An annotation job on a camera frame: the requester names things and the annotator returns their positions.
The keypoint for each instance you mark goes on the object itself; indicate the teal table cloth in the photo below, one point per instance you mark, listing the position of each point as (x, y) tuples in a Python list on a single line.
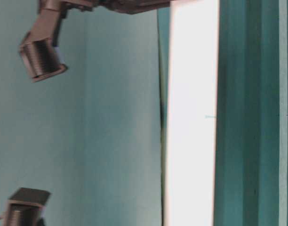
[(251, 184)]

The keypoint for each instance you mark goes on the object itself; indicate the white wooden board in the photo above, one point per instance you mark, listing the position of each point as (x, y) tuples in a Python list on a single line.
[(191, 113)]

